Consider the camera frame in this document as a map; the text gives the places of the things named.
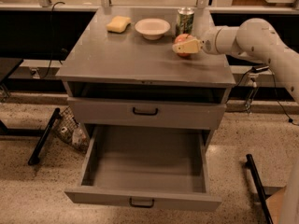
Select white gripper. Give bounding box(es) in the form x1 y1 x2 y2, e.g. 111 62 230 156
172 27 220 55

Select red apple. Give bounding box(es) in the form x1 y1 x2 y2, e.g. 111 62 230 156
174 34 192 58

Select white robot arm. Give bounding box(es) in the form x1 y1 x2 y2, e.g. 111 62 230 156
172 18 299 224

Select grey drawer cabinet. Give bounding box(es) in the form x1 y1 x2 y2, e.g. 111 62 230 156
55 6 236 133

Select closed grey drawer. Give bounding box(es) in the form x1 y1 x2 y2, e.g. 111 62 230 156
67 97 226 130

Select open grey drawer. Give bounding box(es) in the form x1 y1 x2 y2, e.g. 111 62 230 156
65 126 221 211

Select green soda can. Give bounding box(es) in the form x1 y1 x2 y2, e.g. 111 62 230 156
176 7 194 35

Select white bowl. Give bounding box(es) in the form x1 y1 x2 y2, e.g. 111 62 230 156
135 19 170 40

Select black power adapter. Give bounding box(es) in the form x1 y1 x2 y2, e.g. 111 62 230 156
251 63 269 73

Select yellow sponge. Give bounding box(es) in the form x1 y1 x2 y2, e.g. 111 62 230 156
107 16 131 33

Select black table leg right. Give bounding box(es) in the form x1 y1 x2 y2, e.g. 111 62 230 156
246 154 274 224

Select black table leg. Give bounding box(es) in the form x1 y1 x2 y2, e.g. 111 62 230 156
28 108 60 165
246 154 274 224

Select wooden board right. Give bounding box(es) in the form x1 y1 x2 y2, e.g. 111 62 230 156
266 187 286 224

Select black table leg left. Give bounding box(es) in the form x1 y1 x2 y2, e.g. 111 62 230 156
28 108 60 165

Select black cable right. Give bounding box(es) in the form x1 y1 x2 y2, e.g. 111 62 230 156
225 66 297 126

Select black cable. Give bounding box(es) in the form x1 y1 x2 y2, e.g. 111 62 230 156
40 1 66 80
225 66 297 126

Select black cable left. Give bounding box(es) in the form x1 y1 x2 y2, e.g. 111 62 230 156
40 1 66 80

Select wire waste basket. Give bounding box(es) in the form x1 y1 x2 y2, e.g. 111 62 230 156
53 107 89 153

